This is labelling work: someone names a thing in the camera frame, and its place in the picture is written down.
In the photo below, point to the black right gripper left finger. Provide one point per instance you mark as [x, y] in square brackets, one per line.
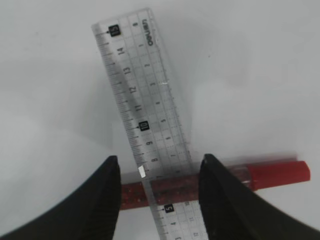
[89, 213]

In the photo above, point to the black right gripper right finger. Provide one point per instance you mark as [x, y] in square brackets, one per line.
[231, 211]

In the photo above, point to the red glitter pen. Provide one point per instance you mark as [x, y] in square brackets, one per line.
[255, 176]

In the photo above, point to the clear plastic ruler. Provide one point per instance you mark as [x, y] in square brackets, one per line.
[132, 54]

